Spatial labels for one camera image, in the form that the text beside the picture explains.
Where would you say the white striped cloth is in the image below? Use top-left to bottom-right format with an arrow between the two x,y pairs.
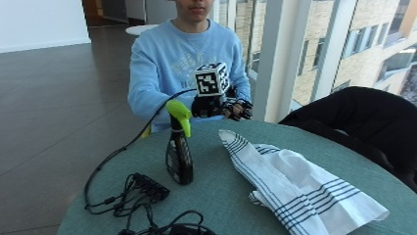
217,129 -> 390,235

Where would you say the bundle of black cables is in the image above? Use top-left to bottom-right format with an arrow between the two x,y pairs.
85,172 -> 217,235

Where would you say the the person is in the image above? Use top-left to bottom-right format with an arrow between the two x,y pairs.
127,0 -> 253,133

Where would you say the white round table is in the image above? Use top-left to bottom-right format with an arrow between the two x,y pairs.
124,23 -> 160,36

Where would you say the black cable hub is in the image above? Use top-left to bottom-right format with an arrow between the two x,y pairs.
129,172 -> 171,202

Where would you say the long black cable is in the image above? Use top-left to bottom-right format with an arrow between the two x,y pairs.
84,88 -> 199,210

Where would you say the black spray bottle green trigger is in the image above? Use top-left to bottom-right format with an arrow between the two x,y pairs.
164,99 -> 196,186

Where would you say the white marker cube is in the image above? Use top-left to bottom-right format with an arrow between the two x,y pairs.
193,62 -> 232,98

